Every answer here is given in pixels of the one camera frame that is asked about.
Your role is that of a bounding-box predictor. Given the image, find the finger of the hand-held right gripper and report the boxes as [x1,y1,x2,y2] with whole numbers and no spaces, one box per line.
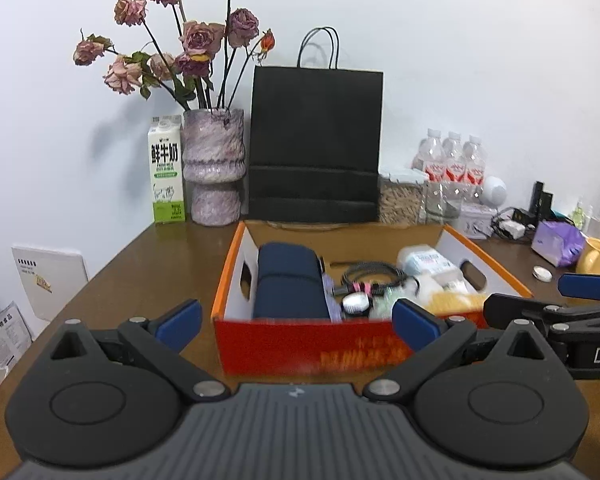
[557,272,600,302]
[482,292,600,346]

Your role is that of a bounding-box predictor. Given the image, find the black plug with cable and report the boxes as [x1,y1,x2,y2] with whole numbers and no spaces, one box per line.
[490,206,538,243]

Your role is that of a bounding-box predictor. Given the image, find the purple knitted cloth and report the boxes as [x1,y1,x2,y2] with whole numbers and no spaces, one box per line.
[325,285,343,323]

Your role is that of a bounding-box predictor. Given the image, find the black upright device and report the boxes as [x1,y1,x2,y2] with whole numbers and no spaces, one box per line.
[529,181,556,221]

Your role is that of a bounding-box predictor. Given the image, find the iridescent plastic bag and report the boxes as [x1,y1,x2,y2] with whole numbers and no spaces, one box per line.
[367,287,411,321]

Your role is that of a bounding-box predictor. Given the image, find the purple tissue pack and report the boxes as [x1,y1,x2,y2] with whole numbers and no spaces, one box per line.
[531,220,587,267]

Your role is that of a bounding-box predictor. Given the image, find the orange cardboard box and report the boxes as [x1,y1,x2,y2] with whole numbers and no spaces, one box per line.
[211,220,535,376]

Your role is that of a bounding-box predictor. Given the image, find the blue and white brochures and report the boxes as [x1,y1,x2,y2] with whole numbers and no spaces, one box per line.
[0,300,33,371]

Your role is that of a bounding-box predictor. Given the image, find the white wet wipes pack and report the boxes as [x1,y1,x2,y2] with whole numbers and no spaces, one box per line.
[397,244,468,293]

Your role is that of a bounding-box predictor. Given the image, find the navy blue pouch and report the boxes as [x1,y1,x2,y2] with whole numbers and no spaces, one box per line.
[252,242,331,320]

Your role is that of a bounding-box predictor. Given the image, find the wooden desktop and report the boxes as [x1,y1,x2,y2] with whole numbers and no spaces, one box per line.
[0,220,600,480]

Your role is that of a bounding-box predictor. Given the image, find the white and yellow plush toy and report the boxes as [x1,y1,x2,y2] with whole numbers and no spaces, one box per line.
[410,272,488,317]

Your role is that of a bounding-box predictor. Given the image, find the dried rose bouquet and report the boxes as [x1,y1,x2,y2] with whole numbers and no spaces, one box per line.
[72,0,277,111]

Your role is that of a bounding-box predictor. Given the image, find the black paper bag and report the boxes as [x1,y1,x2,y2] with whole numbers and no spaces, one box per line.
[248,26,385,224]

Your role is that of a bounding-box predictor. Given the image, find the green and white milk carton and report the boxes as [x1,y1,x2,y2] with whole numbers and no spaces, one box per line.
[147,115,187,225]

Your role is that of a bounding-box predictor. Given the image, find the yellow mug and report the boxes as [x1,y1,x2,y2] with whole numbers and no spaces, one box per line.
[575,238,600,276]

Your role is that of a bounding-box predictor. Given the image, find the white floral tin box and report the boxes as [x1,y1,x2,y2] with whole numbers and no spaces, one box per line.
[457,203,498,239]

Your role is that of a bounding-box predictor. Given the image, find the purple marbled vase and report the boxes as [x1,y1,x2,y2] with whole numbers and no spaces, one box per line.
[181,107,246,227]

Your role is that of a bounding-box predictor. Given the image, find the clear seed container white lid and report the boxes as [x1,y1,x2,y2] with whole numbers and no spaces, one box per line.
[378,170,428,225]

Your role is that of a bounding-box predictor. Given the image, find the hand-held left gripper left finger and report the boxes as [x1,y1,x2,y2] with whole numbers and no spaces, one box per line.
[49,299,231,404]

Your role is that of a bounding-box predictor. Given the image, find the black braided cable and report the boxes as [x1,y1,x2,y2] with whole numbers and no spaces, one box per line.
[330,261,411,301]

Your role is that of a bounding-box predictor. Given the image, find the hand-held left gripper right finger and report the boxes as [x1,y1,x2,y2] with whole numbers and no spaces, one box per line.
[362,297,551,404]

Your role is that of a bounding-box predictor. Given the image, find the white round lid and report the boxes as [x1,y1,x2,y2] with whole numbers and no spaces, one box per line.
[341,292,371,317]

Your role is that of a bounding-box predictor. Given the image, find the white wall board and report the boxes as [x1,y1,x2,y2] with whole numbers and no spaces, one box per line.
[11,246,89,322]

